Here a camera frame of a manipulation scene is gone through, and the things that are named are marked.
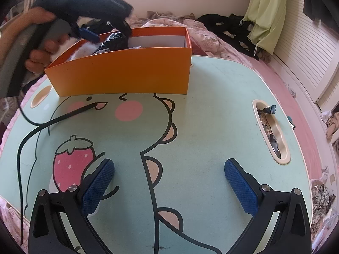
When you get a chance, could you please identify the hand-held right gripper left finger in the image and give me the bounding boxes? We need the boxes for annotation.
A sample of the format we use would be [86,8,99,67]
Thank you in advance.
[28,158,115,254]

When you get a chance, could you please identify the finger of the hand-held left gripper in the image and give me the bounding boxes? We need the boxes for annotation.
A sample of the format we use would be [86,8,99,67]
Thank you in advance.
[70,25,101,43]
[105,18,133,37]

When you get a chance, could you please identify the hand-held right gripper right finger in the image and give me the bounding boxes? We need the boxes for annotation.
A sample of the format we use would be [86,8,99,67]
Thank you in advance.
[224,158,312,254]

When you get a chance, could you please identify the beige furry pompom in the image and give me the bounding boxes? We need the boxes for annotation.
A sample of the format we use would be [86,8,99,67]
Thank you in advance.
[53,38,101,62]

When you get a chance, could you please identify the black fabric pouch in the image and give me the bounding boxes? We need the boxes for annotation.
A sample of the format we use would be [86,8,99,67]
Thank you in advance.
[93,32,131,55]

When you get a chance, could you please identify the orange cardboard box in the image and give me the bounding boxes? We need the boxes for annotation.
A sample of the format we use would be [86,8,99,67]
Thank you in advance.
[44,26,192,97]

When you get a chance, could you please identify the green cartoon desktop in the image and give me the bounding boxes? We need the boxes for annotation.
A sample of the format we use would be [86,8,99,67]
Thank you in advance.
[0,54,317,254]

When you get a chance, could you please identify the person's left hand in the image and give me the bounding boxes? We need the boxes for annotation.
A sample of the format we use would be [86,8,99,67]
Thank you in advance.
[0,7,67,75]

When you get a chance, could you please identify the beige knit blanket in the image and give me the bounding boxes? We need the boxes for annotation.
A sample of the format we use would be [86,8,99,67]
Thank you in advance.
[146,11,196,22]

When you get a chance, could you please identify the crumpled wrappers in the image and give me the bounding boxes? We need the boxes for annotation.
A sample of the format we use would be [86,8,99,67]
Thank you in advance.
[258,112,282,160]

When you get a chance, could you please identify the patterned grey cloth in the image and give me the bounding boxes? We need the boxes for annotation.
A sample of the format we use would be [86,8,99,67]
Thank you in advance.
[310,165,338,241]

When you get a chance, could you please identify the dark foil wrapper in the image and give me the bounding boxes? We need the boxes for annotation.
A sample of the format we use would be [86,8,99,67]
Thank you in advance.
[261,105,278,116]

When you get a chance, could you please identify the pink floral quilt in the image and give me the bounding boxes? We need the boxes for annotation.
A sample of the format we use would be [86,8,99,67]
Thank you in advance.
[127,12,255,60]

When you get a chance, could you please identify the floral pink blanket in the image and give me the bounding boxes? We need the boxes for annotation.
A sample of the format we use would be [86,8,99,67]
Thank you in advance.
[0,198,31,246]

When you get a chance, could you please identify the black clothes pile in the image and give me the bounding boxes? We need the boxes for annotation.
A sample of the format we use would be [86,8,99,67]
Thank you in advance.
[196,13,261,59]

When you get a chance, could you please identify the beige clothes pile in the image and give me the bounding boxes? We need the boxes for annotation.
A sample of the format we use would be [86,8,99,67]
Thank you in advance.
[320,110,339,141]

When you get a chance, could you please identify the white slatted doors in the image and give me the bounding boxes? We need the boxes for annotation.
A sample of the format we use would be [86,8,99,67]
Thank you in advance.
[273,0,339,104]

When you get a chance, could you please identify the green curtain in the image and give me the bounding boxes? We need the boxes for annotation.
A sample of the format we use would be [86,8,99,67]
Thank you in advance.
[244,0,288,56]

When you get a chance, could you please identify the dark hanging cloth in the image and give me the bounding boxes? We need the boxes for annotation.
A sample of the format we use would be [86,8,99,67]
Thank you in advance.
[302,0,339,25]

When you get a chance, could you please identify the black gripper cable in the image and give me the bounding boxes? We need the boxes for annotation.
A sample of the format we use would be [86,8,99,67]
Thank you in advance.
[16,95,96,245]

